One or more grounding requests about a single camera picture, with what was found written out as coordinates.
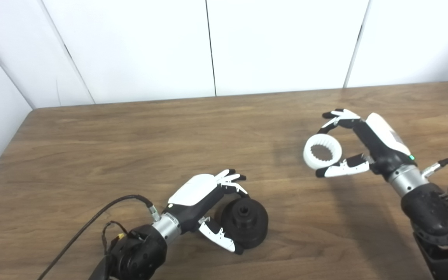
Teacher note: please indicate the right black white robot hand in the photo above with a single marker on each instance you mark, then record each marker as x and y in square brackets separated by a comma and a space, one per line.
[381, 149]

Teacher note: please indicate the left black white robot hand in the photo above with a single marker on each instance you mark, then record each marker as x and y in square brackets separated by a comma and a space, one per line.
[193, 206]

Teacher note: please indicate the round black plastic part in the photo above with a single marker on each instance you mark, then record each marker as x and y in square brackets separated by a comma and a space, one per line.
[253, 229]

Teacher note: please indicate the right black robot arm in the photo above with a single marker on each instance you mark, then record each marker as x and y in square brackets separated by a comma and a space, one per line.
[434, 217]

